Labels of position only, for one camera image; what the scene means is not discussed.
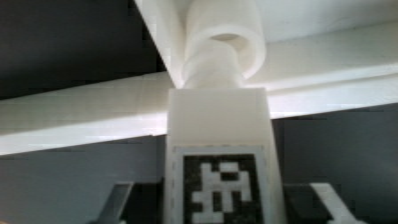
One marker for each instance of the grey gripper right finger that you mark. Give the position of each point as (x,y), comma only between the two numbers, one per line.
(341,216)

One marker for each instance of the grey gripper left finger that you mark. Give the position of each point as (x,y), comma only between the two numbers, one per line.
(110,214)

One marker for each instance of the white table leg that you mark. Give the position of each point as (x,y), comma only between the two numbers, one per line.
(222,177)

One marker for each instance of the white square table top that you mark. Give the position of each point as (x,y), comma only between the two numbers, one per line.
(291,58)

